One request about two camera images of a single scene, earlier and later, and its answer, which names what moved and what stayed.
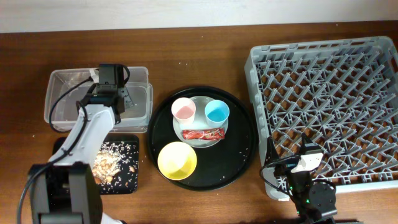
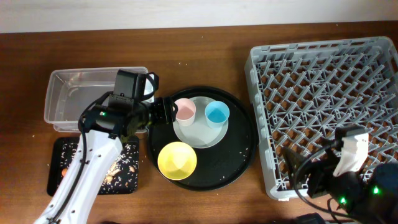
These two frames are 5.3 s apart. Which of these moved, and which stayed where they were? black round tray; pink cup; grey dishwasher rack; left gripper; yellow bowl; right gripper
Moved: right gripper; left gripper
Stayed: black round tray; yellow bowl; grey dishwasher rack; pink cup
